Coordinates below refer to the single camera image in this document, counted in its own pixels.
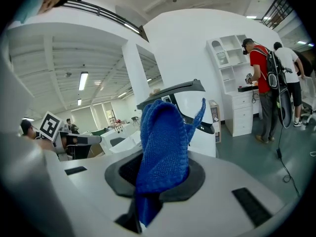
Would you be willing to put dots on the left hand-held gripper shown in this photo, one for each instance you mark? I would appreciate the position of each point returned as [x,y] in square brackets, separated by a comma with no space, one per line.
[50,126]

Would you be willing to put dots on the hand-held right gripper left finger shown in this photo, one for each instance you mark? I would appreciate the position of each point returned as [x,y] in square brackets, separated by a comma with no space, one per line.
[93,189]

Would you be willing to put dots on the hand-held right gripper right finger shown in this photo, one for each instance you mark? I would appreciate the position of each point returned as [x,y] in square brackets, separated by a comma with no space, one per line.
[217,206]

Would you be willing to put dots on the blue cloth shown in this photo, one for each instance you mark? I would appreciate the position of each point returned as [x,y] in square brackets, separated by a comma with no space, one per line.
[163,144]

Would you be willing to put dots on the person's left forearm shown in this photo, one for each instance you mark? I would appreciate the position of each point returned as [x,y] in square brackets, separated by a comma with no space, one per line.
[47,146]

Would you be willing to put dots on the long ceiling light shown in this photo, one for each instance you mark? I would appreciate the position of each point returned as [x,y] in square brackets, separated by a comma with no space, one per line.
[83,81]

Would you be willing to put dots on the large black white machine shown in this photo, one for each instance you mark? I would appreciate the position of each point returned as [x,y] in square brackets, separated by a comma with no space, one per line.
[197,137]

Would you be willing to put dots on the small black chair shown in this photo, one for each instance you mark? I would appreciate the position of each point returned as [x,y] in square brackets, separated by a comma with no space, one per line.
[135,120]

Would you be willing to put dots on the cardboard box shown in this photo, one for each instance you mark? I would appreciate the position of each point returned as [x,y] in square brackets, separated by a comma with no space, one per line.
[214,117]

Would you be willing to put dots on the white desk with shelves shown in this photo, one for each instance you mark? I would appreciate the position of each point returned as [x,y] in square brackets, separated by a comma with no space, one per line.
[239,112]

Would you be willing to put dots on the beige rag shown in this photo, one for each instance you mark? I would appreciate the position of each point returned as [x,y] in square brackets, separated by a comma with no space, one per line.
[154,92]

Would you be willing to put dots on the black flat box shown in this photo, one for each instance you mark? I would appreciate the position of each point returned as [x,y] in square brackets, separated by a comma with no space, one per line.
[247,88]

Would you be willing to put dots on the black white backpack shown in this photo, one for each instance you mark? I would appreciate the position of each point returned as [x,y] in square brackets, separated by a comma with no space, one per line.
[274,75]

